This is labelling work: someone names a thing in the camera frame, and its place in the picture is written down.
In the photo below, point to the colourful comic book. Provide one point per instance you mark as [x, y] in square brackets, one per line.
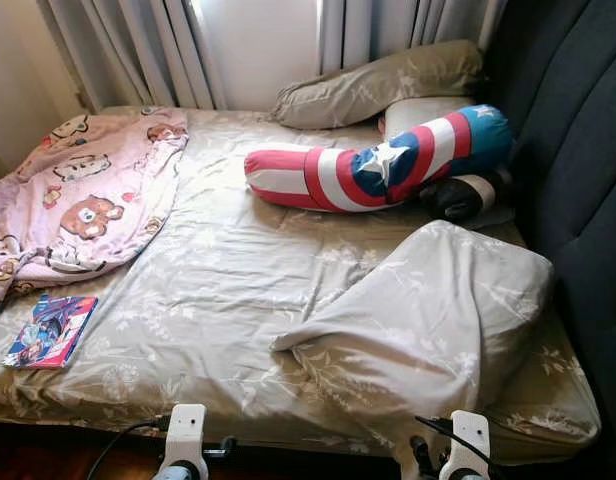
[50, 332]

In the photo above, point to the pink bear print blanket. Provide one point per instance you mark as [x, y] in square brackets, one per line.
[88, 200]

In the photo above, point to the grey floral duvet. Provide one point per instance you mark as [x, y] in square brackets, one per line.
[428, 310]

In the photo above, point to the bed with grey floral sheet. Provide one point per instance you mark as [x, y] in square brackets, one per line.
[238, 280]

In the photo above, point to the dark brown plush toy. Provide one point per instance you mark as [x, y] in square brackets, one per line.
[453, 198]

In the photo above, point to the red white blue star bolster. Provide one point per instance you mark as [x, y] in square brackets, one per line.
[328, 175]

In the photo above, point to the dark blue padded headboard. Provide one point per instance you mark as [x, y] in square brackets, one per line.
[578, 150]

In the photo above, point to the plain white pillow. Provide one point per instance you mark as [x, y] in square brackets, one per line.
[413, 112]

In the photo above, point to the grey floral pillow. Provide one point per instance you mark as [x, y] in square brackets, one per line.
[388, 85]

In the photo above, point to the bright white window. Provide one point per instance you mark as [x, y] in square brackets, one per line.
[258, 50]

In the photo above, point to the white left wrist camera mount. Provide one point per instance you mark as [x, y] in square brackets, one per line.
[185, 430]

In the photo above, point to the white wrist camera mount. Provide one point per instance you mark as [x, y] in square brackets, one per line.
[471, 440]
[185, 430]

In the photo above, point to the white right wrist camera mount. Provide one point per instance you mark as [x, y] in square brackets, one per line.
[471, 440]

